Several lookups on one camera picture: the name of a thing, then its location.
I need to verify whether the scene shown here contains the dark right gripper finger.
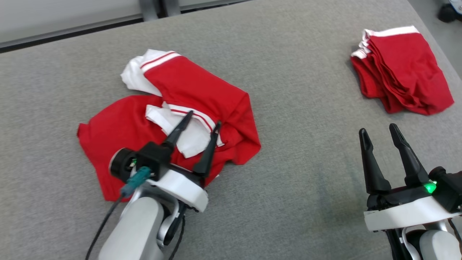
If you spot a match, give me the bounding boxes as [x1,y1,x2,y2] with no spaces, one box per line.
[389,123,431,187]
[358,128,392,195]

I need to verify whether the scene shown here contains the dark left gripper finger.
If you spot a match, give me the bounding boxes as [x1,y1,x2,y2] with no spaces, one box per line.
[192,121,222,178]
[161,110,194,151]

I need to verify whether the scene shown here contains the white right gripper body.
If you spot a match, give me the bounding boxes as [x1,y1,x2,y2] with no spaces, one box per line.
[363,184,462,231]

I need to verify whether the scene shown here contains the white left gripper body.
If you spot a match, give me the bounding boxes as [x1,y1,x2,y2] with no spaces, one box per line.
[146,166,209,213]

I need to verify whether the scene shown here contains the red basketball jersey number 23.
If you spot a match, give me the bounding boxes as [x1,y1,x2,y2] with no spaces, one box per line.
[77,49,262,202]

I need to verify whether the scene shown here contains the red shorts with white stripe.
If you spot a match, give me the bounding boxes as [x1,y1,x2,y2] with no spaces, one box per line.
[350,25,455,116]

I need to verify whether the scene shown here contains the dark shoe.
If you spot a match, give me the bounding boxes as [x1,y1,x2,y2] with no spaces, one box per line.
[438,3,462,23]

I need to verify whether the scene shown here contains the teal plug black cable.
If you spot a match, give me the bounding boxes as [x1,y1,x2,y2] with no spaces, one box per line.
[85,166,152,260]

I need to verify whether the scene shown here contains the grey rounded partition post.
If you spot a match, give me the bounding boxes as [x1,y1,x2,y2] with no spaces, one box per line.
[161,0,181,17]
[139,0,159,21]

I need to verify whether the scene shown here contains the grey wall base rail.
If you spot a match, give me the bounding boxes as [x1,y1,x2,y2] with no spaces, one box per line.
[0,14,145,51]

